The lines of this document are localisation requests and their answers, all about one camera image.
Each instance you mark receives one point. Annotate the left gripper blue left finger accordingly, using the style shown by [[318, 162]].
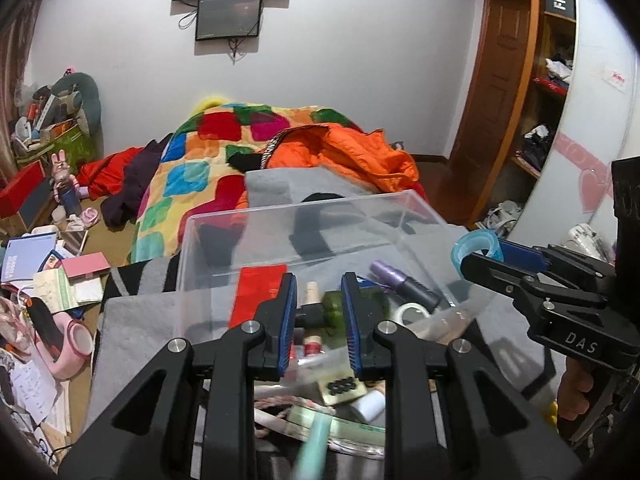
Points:
[[287, 298]]

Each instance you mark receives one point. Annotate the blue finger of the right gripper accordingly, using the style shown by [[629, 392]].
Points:
[[525, 258], [495, 275]]

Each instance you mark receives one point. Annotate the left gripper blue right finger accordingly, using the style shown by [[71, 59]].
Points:
[[348, 287]]

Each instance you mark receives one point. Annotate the teal washi tape roll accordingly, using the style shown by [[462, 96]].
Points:
[[483, 242]]

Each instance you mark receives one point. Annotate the beige cosmetic tube red label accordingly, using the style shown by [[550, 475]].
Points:
[[313, 320]]

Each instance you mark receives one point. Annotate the clear plastic storage box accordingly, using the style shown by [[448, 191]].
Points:
[[318, 242]]

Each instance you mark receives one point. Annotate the red foil pouch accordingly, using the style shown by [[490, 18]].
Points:
[[256, 284]]

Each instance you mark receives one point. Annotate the green glass spray bottle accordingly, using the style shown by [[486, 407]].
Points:
[[333, 320]]

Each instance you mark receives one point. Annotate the white tape roll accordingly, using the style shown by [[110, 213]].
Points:
[[410, 313]]

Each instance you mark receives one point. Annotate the mahjong tile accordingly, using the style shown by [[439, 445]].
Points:
[[340, 389]]

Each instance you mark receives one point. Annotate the purple lipstick tube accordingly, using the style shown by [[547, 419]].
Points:
[[405, 285]]

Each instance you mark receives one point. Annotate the mint green case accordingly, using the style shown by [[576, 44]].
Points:
[[311, 458]]

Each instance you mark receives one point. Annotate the white pen gold tip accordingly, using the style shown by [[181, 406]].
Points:
[[275, 423]]

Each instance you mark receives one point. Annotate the person right hand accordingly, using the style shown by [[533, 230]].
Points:
[[575, 383]]

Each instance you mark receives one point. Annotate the colourful patchwork quilt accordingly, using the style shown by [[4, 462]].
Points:
[[194, 175]]

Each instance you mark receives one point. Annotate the white wardrobe door hearts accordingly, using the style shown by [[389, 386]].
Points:
[[600, 112]]

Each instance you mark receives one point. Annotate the orange down jacket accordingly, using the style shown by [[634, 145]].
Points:
[[364, 158]]

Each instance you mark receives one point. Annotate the dark purple garment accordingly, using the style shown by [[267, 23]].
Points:
[[121, 208]]

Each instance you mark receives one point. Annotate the pink flat box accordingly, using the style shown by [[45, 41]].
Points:
[[85, 266]]

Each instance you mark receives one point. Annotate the wooden door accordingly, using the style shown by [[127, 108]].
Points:
[[487, 125]]

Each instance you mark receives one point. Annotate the red clothing pile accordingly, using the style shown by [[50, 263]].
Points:
[[105, 177]]

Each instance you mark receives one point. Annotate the pink rabbit figure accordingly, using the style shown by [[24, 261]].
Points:
[[65, 185]]

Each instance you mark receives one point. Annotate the green cardboard box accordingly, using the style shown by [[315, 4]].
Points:
[[78, 147]]

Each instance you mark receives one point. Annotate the wooden shelf unit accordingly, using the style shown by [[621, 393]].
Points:
[[549, 80]]

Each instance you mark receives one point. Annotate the blue notebook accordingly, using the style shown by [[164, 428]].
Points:
[[24, 256]]

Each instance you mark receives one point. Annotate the green neck pillow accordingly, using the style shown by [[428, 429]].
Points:
[[79, 93]]

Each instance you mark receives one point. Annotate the red gift box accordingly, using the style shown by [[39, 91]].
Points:
[[14, 194]]

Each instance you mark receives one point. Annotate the striped curtain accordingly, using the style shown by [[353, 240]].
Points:
[[18, 19]]

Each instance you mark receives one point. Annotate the small wall monitor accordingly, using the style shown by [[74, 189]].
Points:
[[227, 19]]

